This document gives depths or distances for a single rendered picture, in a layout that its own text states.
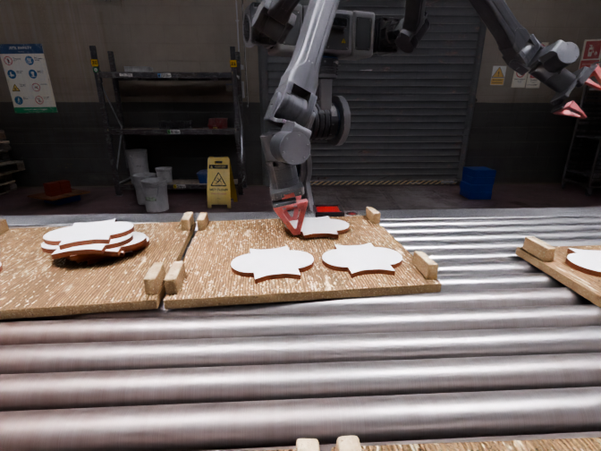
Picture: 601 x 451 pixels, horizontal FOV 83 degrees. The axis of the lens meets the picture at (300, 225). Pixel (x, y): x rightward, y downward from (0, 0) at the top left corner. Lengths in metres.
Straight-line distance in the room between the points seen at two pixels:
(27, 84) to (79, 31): 1.09
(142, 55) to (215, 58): 1.02
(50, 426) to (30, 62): 6.20
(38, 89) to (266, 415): 6.25
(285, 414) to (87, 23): 5.96
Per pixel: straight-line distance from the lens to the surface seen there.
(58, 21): 6.30
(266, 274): 0.54
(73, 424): 0.41
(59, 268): 0.70
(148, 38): 5.78
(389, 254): 0.62
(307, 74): 0.71
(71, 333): 0.55
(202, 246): 0.68
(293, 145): 0.60
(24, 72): 6.54
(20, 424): 0.44
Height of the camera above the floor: 1.19
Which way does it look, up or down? 19 degrees down
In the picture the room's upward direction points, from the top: straight up
